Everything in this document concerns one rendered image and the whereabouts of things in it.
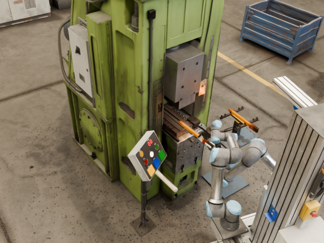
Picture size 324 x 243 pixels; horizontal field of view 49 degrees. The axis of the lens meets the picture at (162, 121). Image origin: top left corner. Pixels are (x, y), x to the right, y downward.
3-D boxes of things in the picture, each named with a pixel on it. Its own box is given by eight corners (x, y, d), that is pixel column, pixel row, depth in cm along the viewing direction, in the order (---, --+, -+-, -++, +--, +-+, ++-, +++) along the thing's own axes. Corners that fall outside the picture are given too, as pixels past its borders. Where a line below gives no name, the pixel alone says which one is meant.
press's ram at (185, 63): (206, 88, 330) (211, 49, 304) (174, 103, 311) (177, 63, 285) (176, 69, 354) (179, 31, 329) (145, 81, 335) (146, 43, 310)
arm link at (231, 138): (247, 153, 258) (236, 129, 304) (232, 152, 258) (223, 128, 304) (245, 168, 261) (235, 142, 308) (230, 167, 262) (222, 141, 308)
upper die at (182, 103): (195, 101, 329) (195, 93, 323) (178, 109, 319) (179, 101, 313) (166, 81, 354) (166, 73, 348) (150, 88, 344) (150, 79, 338)
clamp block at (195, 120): (200, 125, 358) (200, 120, 354) (194, 128, 354) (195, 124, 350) (192, 119, 365) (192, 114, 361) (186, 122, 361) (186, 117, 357)
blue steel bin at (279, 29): (313, 51, 677) (326, 15, 631) (289, 64, 636) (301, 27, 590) (262, 29, 745) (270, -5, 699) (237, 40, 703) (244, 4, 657)
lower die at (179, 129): (191, 130, 352) (192, 123, 347) (176, 138, 342) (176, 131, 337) (164, 109, 377) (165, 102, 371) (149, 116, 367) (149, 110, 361)
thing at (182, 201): (211, 195, 406) (211, 194, 405) (172, 222, 377) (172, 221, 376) (188, 174, 429) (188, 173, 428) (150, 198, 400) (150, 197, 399)
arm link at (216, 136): (224, 141, 296) (224, 129, 301) (211, 140, 296) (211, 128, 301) (223, 144, 303) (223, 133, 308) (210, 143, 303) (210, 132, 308)
